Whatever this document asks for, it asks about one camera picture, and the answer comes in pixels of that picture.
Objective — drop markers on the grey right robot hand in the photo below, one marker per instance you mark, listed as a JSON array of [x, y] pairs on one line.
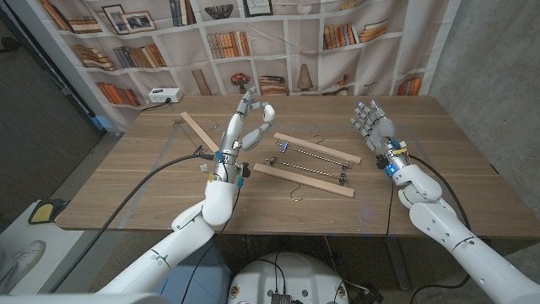
[[379, 131]]

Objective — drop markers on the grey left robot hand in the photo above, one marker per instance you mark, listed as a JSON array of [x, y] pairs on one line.
[[230, 139]]

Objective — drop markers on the white AirPods case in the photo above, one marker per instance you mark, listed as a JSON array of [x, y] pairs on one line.
[[270, 114]]

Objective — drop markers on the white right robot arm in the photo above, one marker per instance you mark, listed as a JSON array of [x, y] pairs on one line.
[[443, 228]]

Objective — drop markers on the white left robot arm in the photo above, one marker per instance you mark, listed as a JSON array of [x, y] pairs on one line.
[[185, 236]]

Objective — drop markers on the wooden clip hanger, blue clip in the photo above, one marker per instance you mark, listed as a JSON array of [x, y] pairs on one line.
[[316, 148]]

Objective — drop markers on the white power strip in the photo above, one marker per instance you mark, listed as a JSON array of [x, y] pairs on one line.
[[164, 95]]

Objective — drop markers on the wooden clip hanger, twisted rod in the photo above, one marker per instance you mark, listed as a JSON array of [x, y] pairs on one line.
[[304, 180]]

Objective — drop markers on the printed bookshelf backdrop cloth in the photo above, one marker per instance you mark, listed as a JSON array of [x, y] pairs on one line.
[[270, 63]]

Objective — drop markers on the grey table leg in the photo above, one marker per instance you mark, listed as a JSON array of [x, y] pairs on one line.
[[398, 262]]

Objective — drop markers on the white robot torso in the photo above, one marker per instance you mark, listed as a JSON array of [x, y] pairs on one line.
[[287, 274]]

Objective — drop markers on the yellow and black pedal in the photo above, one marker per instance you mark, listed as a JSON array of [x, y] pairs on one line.
[[42, 211]]

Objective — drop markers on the white floor platform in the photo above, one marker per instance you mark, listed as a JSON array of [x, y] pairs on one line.
[[59, 253]]

